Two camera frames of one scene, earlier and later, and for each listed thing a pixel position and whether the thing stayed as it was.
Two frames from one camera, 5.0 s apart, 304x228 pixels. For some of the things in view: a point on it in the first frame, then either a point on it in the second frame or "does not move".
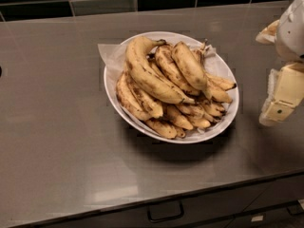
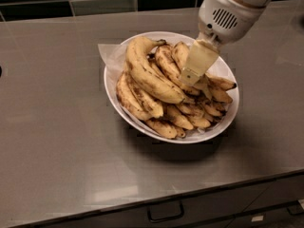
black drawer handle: (161, 212) does not move
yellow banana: (190, 65) does not move
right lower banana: (218, 94) does not move
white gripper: (292, 32) to (227, 20)
